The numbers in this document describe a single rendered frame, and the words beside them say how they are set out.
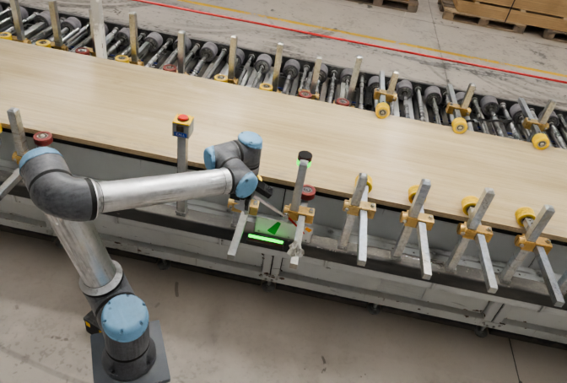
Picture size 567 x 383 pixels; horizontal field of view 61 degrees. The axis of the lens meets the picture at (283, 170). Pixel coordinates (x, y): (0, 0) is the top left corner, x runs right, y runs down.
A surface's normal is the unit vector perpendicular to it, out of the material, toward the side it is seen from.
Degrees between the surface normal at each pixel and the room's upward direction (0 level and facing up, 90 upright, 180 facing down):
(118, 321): 5
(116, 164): 90
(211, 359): 0
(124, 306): 5
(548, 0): 90
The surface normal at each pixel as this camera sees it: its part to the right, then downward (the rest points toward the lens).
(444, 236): -0.15, 0.59
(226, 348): 0.14, -0.78
